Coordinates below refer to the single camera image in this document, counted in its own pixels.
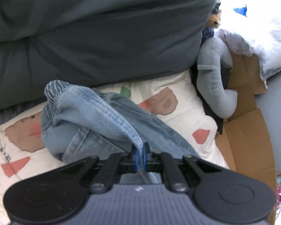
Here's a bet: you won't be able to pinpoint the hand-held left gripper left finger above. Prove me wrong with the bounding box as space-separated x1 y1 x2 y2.
60 144 139 193

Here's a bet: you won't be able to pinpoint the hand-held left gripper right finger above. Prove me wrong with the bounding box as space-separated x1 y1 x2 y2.
142 142 220 193

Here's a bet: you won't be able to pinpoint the blue denim jeans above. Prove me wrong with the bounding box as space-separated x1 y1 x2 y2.
41 80 202 186

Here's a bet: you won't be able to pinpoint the bear print blanket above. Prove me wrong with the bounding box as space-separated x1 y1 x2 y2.
0 71 230 225

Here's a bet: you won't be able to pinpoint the black cloth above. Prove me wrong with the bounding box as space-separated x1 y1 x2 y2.
190 61 233 135

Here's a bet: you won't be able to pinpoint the grey plush elephant toy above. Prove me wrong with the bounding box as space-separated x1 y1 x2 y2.
196 36 239 119

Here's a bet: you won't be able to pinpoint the flat brown cardboard sheet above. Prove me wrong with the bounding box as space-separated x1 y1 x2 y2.
214 52 278 225

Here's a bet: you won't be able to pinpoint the dark grey pillow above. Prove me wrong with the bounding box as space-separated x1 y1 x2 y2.
0 0 220 116

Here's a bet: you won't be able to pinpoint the grey plastic-wrapped mattress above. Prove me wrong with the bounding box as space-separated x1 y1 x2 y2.
255 66 281 174

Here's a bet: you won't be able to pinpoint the white pillow in plastic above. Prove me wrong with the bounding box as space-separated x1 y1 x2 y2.
215 0 281 83

